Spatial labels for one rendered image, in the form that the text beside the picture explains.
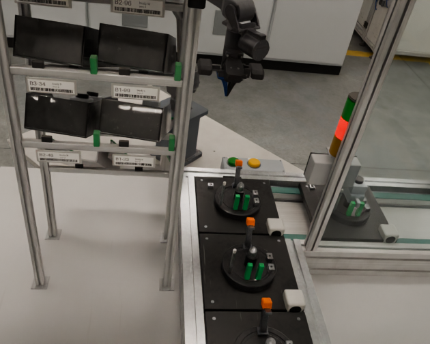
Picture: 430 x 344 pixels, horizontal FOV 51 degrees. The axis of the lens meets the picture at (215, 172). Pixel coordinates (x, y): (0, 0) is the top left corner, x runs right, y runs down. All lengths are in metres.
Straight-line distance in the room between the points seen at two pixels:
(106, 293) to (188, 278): 0.23
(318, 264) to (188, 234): 0.38
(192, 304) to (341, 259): 0.47
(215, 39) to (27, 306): 3.41
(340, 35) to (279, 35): 0.58
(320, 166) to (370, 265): 0.40
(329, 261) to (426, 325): 0.30
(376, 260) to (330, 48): 3.36
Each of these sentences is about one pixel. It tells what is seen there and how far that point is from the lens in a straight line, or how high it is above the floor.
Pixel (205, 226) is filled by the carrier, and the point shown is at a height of 0.97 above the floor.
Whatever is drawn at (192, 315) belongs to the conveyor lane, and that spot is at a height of 0.95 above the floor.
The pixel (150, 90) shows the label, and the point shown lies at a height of 1.45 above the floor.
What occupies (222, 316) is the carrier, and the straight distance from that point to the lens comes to 1.09.
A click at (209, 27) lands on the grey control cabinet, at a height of 0.37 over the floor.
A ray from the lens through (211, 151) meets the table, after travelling 1.73.
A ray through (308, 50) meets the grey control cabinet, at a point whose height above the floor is 0.24.
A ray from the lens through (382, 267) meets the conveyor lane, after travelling 1.43.
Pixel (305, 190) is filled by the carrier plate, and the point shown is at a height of 0.97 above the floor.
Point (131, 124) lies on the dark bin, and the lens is 0.97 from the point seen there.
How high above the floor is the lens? 1.86
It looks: 38 degrees down
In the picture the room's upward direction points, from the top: 10 degrees clockwise
